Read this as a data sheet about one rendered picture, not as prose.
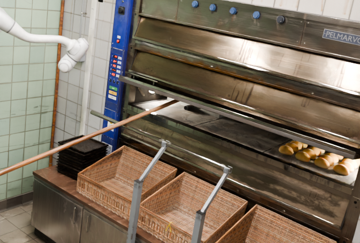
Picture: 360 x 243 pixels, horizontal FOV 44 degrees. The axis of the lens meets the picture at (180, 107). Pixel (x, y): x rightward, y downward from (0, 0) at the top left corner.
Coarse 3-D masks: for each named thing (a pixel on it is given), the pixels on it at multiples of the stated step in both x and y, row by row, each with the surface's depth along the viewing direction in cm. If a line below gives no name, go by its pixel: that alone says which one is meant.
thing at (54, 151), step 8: (168, 104) 330; (144, 112) 317; (152, 112) 321; (128, 120) 308; (104, 128) 297; (112, 128) 301; (88, 136) 289; (64, 144) 280; (72, 144) 282; (48, 152) 273; (56, 152) 277; (24, 160) 265; (32, 160) 266; (8, 168) 258; (16, 168) 261
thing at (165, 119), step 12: (132, 108) 352; (144, 108) 351; (156, 120) 338; (168, 120) 331; (192, 132) 319; (204, 132) 314; (228, 144) 302; (240, 144) 301; (252, 156) 291; (264, 156) 286; (288, 168) 277; (300, 168) 273; (312, 180) 268; (324, 180) 264; (336, 180) 263; (348, 192) 256
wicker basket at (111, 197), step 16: (112, 160) 351; (128, 160) 354; (144, 160) 346; (80, 176) 323; (96, 176) 342; (128, 176) 352; (160, 176) 336; (80, 192) 326; (96, 192) 316; (112, 192) 305; (128, 192) 338; (144, 192) 304; (112, 208) 307; (128, 208) 298
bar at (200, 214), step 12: (108, 120) 316; (144, 132) 297; (168, 144) 285; (156, 156) 284; (192, 156) 274; (228, 168) 259; (216, 192) 255; (132, 204) 279; (132, 216) 281; (204, 216) 249; (132, 228) 282; (132, 240) 285; (192, 240) 253
